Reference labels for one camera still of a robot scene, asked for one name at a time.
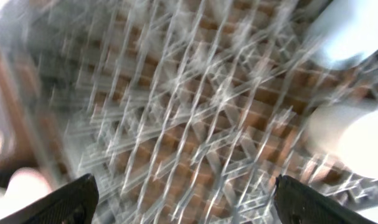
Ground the white cup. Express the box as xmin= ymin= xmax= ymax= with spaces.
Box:
xmin=306 ymin=103 xmax=378 ymax=179

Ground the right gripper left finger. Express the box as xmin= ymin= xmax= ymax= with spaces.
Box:
xmin=0 ymin=173 xmax=99 ymax=224

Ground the grey dishwasher rack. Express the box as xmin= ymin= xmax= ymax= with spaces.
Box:
xmin=0 ymin=0 xmax=378 ymax=223

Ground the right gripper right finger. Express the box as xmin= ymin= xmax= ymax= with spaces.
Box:
xmin=273 ymin=175 xmax=375 ymax=224

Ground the light blue cup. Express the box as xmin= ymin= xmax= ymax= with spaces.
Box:
xmin=306 ymin=0 xmax=378 ymax=70

